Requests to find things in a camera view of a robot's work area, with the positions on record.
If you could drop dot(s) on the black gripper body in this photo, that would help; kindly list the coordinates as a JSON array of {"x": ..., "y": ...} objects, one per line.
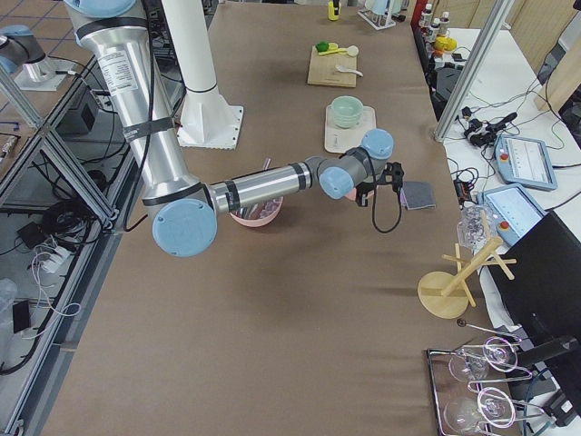
[{"x": 361, "y": 198}]

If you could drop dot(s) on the small pink bowl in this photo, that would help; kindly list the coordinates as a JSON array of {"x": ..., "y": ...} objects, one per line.
[{"x": 351, "y": 195}]

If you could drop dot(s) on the white ceramic spoon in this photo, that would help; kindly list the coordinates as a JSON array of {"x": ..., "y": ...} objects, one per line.
[{"x": 347, "y": 70}]

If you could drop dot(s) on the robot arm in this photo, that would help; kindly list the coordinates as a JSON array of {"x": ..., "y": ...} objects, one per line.
[
  {"x": 183, "y": 209},
  {"x": 20, "y": 49}
]

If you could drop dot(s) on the green bowl stack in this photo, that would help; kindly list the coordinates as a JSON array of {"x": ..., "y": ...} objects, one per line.
[{"x": 346, "y": 111}]

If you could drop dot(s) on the large pink ice bowl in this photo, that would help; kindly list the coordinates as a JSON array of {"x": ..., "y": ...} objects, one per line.
[{"x": 259, "y": 214}]

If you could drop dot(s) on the grey folded cloth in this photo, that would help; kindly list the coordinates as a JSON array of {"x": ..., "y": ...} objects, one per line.
[{"x": 417, "y": 195}]

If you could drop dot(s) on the cream serving tray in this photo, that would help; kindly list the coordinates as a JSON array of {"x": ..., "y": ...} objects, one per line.
[{"x": 339, "y": 140}]

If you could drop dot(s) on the wooden cutting board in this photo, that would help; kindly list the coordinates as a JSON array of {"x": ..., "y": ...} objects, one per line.
[{"x": 322, "y": 69}]

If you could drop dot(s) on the teach pendant tablet lower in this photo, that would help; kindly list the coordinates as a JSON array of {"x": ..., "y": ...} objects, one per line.
[{"x": 514, "y": 211}]

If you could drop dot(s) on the teach pendant tablet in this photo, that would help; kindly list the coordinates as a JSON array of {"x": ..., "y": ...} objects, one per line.
[
  {"x": 514, "y": 211},
  {"x": 525, "y": 161}
]

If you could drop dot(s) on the teach pendant tablet upper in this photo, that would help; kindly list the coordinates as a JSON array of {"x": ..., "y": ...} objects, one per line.
[{"x": 525, "y": 161}]

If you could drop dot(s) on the wooden cup tree stand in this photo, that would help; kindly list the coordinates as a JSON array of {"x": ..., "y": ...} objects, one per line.
[{"x": 447, "y": 295}]

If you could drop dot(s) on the green lime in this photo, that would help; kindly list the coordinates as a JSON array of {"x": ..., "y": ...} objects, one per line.
[{"x": 322, "y": 46}]

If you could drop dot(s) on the yellow bottle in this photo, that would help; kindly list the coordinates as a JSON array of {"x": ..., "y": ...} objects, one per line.
[{"x": 334, "y": 7}]

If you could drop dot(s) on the black monitor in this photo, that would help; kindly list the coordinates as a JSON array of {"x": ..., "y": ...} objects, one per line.
[{"x": 544, "y": 296}]

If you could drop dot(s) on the wine glass far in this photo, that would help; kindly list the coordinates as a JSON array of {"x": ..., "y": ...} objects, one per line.
[{"x": 472, "y": 363}]

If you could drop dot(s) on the wine glass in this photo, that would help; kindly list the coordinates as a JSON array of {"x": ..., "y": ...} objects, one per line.
[
  {"x": 491, "y": 410},
  {"x": 472, "y": 363}
]

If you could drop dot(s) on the black tray with glasses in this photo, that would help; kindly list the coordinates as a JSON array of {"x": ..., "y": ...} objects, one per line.
[{"x": 470, "y": 389}]

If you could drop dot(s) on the wine glass near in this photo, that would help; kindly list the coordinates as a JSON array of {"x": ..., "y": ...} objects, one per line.
[{"x": 491, "y": 410}]

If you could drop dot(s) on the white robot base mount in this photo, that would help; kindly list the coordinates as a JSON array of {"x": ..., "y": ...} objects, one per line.
[{"x": 206, "y": 119}]

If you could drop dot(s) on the aluminium camera post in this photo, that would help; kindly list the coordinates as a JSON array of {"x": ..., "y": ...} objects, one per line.
[{"x": 484, "y": 41}]

